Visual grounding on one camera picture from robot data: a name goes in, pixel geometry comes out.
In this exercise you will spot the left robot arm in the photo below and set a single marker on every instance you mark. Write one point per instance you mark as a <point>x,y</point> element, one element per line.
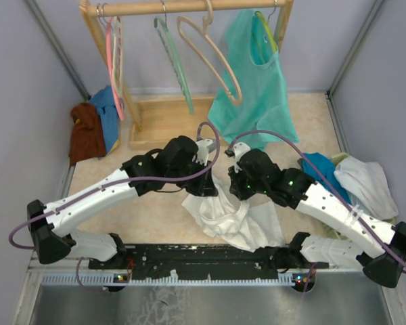
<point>183,162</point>

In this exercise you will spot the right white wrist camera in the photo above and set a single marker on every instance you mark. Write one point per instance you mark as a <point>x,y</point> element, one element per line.
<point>236,152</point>

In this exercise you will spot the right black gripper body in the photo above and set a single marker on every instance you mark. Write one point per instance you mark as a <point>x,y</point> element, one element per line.
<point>244,187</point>

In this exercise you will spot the cream plastic hanger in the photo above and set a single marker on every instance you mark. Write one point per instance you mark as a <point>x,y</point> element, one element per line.
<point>117,61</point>

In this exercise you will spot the yellow-green hanger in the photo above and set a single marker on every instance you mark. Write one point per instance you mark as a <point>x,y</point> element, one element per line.
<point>269,30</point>

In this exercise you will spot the teal t-shirt on hanger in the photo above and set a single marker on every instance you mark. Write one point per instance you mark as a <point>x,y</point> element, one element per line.
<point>255,64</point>

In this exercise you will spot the blue cloth in basket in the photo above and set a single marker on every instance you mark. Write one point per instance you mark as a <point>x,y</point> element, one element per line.
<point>326,173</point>

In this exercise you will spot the green plastic hanger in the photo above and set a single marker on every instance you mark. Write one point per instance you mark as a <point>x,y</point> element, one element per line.
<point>160,24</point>

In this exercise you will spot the pink plastic hanger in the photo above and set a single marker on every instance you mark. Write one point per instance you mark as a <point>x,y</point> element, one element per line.
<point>118,101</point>

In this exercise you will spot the wooden clothes rack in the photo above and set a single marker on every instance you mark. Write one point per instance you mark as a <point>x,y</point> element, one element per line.
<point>157,119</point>

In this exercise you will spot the white cloth in basket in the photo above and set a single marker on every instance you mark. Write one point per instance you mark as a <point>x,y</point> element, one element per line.
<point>367,186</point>

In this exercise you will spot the white t-shirt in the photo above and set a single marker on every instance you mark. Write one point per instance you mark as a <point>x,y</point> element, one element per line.
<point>235,221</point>

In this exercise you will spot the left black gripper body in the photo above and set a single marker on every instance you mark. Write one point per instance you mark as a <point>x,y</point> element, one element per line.
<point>192,185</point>

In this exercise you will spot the blue cloth by rack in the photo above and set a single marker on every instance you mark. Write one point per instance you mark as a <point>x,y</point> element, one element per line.
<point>105,107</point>

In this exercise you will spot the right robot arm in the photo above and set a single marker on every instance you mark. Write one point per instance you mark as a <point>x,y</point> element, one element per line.
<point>375,247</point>

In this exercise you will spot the brown cloth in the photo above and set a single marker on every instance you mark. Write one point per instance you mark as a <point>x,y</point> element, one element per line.
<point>87,139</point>

